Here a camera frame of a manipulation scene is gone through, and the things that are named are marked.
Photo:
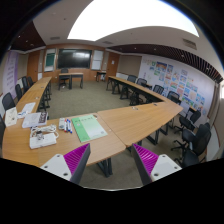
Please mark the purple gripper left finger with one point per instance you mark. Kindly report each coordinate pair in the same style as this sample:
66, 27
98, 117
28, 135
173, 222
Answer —
69, 166

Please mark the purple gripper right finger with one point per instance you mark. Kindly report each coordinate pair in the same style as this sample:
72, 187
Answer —
152, 167

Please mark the white power strip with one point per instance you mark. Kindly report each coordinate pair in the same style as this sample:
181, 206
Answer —
45, 140

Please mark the green booklet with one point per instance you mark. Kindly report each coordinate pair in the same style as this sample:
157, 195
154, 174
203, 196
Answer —
88, 128

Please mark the white eraser block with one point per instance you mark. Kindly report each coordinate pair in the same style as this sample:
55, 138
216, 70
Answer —
61, 124

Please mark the front wooden desk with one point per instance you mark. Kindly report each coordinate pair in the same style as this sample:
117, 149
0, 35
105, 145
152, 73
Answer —
124, 127

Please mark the blue marker pen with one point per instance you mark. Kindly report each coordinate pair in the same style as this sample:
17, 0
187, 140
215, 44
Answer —
69, 125

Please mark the red marker pen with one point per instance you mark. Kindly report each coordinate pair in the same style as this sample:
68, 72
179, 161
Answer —
65, 125

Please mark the black office chair near right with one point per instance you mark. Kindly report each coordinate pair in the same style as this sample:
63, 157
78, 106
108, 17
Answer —
194, 145

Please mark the black office chair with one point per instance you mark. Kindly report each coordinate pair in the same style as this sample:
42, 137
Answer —
18, 91
188, 123
8, 101
194, 145

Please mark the thick white book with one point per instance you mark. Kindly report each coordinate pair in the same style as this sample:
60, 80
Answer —
35, 119

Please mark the white paper sheet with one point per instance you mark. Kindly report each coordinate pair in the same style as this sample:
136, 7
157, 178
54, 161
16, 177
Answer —
28, 107

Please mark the right row wooden table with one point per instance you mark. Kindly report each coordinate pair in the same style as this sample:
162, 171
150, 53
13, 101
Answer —
132, 91

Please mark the row wooden table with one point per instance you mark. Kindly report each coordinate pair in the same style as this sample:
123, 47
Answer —
39, 94
132, 91

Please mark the white bag with print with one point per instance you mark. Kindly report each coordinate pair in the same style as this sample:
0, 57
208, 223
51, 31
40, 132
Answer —
11, 117

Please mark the left row wooden table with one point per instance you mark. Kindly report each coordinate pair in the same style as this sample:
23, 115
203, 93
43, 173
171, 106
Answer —
39, 94

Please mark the small wooden teacher desk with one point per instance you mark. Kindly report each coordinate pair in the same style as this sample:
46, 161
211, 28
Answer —
72, 76

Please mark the black office chair far left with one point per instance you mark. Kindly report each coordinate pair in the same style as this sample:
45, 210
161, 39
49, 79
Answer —
18, 91

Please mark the black chair behind teacher desk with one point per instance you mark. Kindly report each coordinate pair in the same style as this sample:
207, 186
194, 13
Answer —
63, 77

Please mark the green notice board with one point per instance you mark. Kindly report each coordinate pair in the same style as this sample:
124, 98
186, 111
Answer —
49, 60

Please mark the white whiteboard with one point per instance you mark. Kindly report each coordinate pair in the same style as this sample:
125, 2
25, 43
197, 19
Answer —
97, 60

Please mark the wooden door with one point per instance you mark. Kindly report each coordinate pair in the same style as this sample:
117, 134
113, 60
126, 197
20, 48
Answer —
112, 64

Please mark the white charger with cable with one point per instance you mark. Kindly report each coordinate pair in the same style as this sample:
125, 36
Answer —
39, 131

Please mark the colourful wall posters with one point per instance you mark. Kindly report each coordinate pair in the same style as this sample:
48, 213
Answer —
172, 77

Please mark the large black wall screen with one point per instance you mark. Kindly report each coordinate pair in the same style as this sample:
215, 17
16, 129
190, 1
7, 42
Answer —
74, 58

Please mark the purple wall banner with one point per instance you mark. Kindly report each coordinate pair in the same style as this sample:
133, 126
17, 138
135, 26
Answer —
10, 73

